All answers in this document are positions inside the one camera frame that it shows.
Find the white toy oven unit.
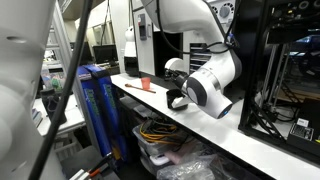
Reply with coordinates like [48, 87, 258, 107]
[151, 0, 246, 112]

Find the grey fridge dispenser panel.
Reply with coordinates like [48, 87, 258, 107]
[138, 13, 148, 42]

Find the black mug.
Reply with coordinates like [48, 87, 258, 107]
[165, 88, 188, 111]

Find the yellow cable coil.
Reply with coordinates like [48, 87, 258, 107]
[139, 120, 179, 146]

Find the white side table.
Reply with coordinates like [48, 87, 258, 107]
[33, 94, 87, 138]

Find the clear plastic bottle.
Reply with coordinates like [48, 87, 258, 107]
[39, 63, 53, 90]

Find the aluminium profile frame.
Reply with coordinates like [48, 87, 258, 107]
[46, 0, 103, 156]

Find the orange handled tool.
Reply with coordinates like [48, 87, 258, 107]
[69, 161, 112, 180]

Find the red plastic cup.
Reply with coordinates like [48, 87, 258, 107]
[140, 77, 152, 91]

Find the clear plastic bag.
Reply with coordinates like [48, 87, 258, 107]
[156, 153, 231, 180]

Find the black metal frame rack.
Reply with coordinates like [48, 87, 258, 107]
[238, 0, 320, 164]

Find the grey oven knob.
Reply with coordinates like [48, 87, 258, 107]
[219, 2, 235, 19]

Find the black power supply unit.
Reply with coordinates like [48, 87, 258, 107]
[287, 98, 320, 158]

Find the pink cloth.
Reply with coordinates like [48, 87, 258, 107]
[164, 146, 193, 165]

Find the black computer monitor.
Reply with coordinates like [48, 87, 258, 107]
[92, 44, 119, 65]
[69, 41, 95, 66]

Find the clear plastic bin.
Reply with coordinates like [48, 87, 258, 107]
[132, 123, 188, 157]

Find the wooden spoon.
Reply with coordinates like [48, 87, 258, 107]
[124, 83, 157, 94]

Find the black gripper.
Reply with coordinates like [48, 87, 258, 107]
[163, 67, 190, 90]

